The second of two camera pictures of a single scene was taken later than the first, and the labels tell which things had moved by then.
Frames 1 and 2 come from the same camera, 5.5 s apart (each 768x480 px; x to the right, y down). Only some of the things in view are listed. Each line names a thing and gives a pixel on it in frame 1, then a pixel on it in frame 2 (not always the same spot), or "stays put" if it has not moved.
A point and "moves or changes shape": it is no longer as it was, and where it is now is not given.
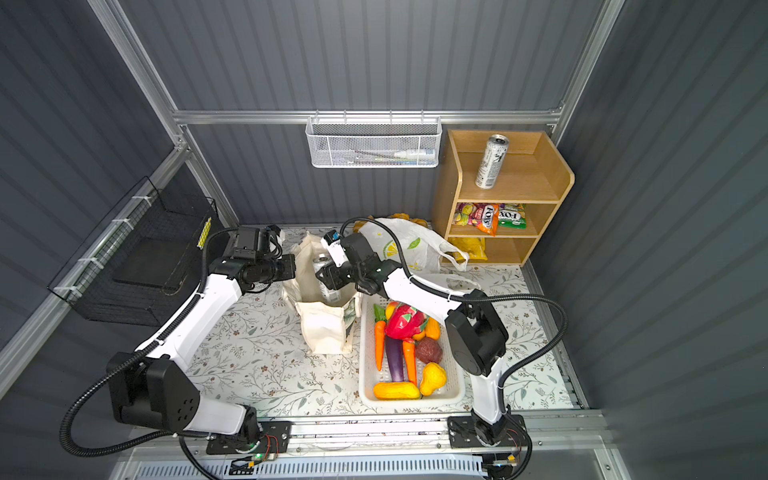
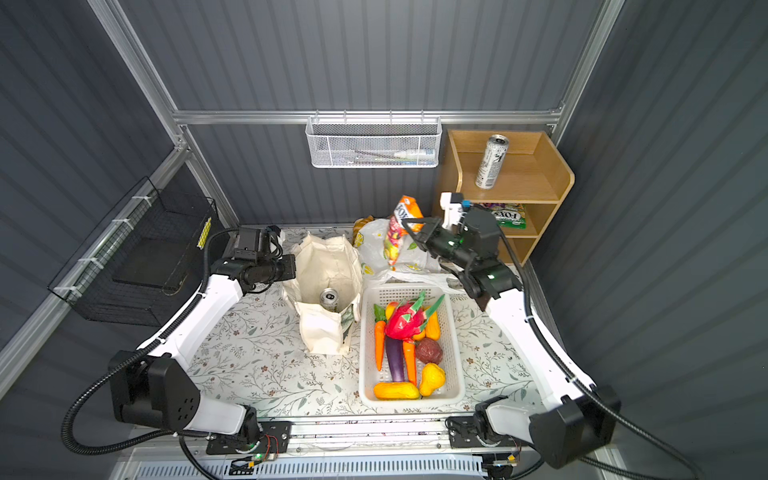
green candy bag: [512, 215] stays put
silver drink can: [320, 262] moves or changes shape
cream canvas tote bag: [325, 328] stays put
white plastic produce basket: [369, 372] stays put
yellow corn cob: [396, 390] stays put
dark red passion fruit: [429, 350] stays put
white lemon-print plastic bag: [424, 253] moves or changes shape
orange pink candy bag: [485, 216] moves or changes shape
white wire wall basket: [374, 142] stays put
